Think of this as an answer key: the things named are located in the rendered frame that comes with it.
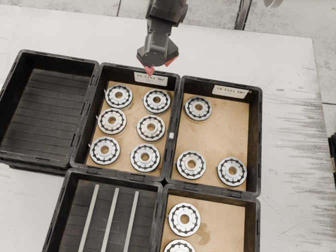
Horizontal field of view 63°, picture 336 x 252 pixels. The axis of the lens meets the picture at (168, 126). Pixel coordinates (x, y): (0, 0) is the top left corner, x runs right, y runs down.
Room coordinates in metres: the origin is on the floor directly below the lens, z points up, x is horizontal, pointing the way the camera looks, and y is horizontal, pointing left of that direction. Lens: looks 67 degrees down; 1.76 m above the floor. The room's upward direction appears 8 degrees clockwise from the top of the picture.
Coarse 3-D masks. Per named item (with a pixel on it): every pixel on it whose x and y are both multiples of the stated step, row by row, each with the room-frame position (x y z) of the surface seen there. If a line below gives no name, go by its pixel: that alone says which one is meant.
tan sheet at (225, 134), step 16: (192, 96) 0.54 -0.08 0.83; (224, 112) 0.49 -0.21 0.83; (240, 112) 0.50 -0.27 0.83; (192, 128) 0.41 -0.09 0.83; (208, 128) 0.42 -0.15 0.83; (224, 128) 0.43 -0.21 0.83; (240, 128) 0.44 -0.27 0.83; (176, 144) 0.34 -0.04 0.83; (192, 144) 0.35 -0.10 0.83; (208, 144) 0.35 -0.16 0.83; (224, 144) 0.36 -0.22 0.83; (240, 144) 0.37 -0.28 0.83; (176, 160) 0.28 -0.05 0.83; (208, 160) 0.29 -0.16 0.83; (176, 176) 0.22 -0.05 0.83; (208, 176) 0.24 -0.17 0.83
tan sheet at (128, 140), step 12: (108, 84) 0.55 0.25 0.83; (132, 84) 0.56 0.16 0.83; (120, 96) 0.50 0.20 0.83; (132, 108) 0.46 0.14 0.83; (132, 120) 0.41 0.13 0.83; (168, 120) 0.43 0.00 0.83; (96, 132) 0.34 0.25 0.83; (132, 132) 0.36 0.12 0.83; (120, 144) 0.31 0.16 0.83; (132, 144) 0.31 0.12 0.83; (156, 144) 0.33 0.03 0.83; (120, 156) 0.26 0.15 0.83; (144, 156) 0.28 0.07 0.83; (120, 168) 0.22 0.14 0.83; (132, 168) 0.23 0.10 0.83
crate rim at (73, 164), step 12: (156, 72) 0.57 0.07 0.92; (168, 72) 0.57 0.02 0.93; (96, 84) 0.48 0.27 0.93; (84, 120) 0.34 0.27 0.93; (168, 132) 0.34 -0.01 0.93; (168, 144) 0.30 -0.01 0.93; (72, 156) 0.21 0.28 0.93; (84, 168) 0.18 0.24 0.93; (96, 168) 0.19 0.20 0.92; (108, 168) 0.19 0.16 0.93; (156, 180) 0.18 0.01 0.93
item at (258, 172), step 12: (180, 84) 0.53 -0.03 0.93; (228, 84) 0.56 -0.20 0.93; (240, 84) 0.56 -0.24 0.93; (180, 96) 0.49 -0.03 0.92; (168, 156) 0.26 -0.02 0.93; (168, 168) 0.22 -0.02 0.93; (168, 180) 0.18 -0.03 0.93; (180, 180) 0.19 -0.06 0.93; (228, 192) 0.17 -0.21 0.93; (240, 192) 0.18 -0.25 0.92; (252, 192) 0.18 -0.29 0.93
